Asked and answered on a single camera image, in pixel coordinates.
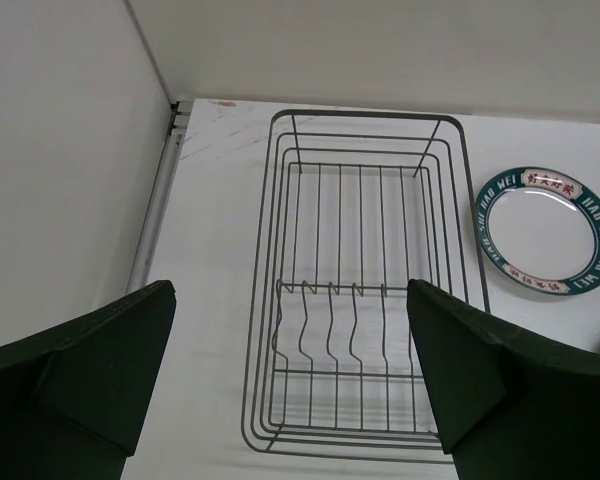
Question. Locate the aluminium table edge rail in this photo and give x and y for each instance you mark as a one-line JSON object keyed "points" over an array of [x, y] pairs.
{"points": [[160, 191]]}

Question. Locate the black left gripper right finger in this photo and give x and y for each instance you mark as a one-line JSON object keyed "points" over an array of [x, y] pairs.
{"points": [[508, 403]]}

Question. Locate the grey wire dish rack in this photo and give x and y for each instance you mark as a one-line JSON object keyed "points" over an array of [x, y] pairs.
{"points": [[354, 206]]}

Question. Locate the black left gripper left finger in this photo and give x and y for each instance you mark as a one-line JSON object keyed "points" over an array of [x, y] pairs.
{"points": [[74, 397]]}

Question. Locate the green rimmed white plate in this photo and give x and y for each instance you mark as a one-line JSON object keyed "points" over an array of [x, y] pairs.
{"points": [[541, 229]]}

